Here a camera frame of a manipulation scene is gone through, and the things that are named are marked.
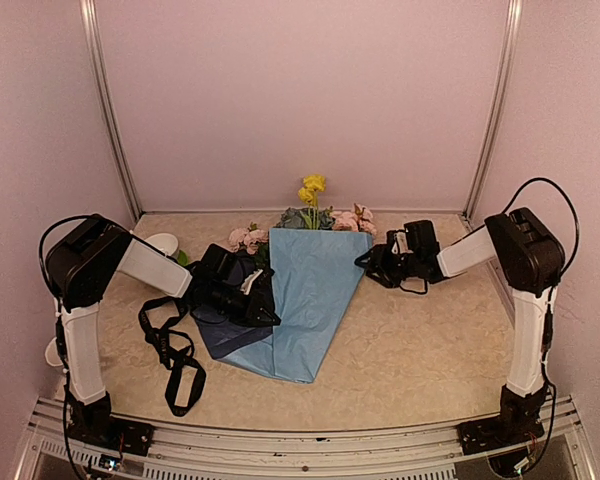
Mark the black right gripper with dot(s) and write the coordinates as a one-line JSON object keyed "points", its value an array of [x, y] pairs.
{"points": [[378, 259]]}

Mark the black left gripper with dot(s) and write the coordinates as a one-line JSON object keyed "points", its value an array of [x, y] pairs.
{"points": [[252, 308]]}

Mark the pale pink fake flower stem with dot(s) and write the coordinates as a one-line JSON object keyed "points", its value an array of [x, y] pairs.
{"points": [[359, 219]]}

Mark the blue wrapping paper sheet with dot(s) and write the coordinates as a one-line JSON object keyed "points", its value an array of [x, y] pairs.
{"points": [[314, 280]]}

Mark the blue fake flower bunch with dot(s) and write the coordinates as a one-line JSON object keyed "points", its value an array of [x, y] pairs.
{"points": [[291, 218]]}

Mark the yellow fake flower stem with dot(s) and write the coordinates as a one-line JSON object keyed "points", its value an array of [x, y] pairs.
{"points": [[312, 186]]}

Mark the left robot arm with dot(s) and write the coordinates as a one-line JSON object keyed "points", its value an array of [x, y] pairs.
{"points": [[77, 271]]}

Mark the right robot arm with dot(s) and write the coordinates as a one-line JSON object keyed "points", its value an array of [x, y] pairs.
{"points": [[532, 262]]}

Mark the green plastic plate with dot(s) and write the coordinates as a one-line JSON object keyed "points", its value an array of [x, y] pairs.
{"points": [[182, 258]]}

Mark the black printed ribbon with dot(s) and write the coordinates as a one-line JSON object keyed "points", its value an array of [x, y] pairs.
{"points": [[176, 351]]}

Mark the white ceramic bowl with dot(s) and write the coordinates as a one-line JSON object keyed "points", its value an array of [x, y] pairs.
{"points": [[165, 242]]}

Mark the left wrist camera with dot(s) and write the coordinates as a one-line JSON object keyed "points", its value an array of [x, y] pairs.
{"points": [[251, 280]]}

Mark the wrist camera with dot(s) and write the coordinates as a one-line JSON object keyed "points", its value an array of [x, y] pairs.
{"points": [[397, 241], [251, 280]]}

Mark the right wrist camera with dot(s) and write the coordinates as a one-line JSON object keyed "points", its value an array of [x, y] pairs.
{"points": [[397, 241]]}

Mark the aluminium corner post right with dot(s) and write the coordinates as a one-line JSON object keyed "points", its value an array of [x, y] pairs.
{"points": [[504, 71]]}

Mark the aluminium corner post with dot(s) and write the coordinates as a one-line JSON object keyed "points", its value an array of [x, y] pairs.
{"points": [[90, 23], [504, 71]]}

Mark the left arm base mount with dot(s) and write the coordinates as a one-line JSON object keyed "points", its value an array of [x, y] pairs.
{"points": [[121, 435]]}

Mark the aluminium front frame rail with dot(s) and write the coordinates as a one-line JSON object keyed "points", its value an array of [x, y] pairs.
{"points": [[179, 451]]}

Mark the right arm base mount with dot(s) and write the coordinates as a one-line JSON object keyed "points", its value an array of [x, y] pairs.
{"points": [[492, 433]]}

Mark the aluminium corner post left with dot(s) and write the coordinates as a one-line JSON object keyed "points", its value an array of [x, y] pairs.
{"points": [[90, 23]]}

